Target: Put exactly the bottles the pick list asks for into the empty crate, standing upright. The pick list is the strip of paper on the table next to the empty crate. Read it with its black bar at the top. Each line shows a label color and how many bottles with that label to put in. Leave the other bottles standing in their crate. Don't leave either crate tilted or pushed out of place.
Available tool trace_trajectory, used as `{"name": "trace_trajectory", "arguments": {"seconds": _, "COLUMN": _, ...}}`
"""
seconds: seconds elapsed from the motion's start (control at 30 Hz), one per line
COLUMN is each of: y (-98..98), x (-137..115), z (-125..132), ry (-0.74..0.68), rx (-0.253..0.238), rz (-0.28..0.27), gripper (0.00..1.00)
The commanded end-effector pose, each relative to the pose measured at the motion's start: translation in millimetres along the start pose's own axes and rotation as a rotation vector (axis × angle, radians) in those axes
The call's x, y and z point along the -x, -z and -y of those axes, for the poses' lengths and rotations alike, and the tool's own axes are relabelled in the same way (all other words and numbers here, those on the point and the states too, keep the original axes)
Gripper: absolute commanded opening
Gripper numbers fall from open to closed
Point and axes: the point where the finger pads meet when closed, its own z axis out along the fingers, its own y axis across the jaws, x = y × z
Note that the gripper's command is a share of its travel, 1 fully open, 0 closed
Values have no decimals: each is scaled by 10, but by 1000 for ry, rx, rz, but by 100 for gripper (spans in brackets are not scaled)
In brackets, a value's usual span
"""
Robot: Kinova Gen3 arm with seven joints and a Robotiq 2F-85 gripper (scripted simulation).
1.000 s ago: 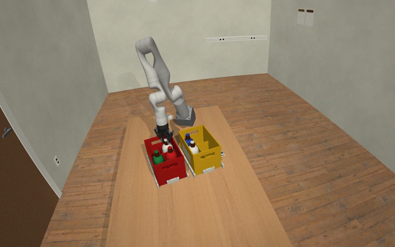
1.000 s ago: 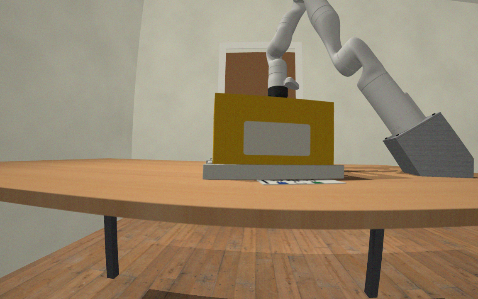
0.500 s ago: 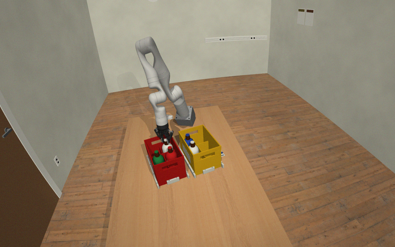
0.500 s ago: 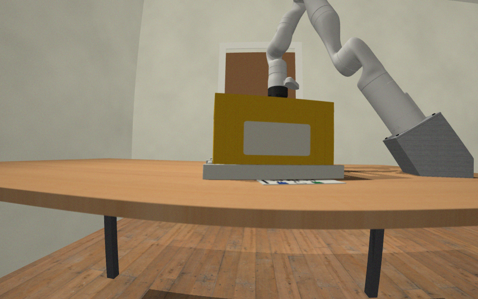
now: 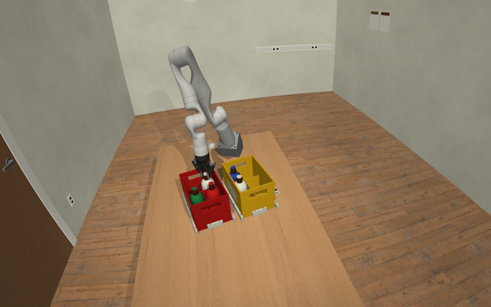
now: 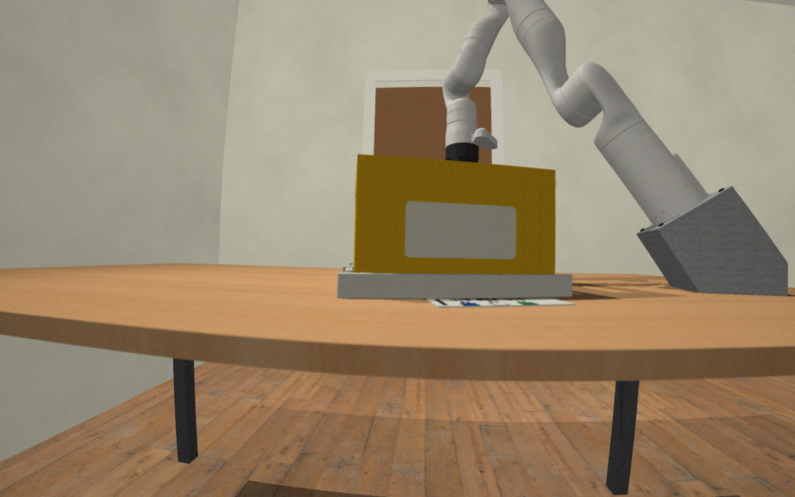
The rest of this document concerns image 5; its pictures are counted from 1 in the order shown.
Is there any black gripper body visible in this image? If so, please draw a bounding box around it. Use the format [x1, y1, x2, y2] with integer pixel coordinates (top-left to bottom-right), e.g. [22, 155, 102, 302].
[195, 153, 211, 167]

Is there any red crate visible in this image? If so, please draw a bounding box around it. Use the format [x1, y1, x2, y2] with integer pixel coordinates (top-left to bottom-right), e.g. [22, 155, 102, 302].
[180, 169, 232, 231]

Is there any white bottle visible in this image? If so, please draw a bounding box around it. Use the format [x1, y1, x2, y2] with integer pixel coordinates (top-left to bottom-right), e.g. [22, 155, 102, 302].
[201, 172, 214, 190]

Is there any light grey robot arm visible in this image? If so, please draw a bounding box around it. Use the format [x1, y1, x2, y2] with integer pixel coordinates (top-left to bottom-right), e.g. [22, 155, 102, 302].
[168, 46, 235, 156]

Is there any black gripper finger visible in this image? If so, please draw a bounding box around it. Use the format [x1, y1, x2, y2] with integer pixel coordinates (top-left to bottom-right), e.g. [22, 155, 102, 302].
[203, 161, 216, 179]
[192, 159, 204, 177]

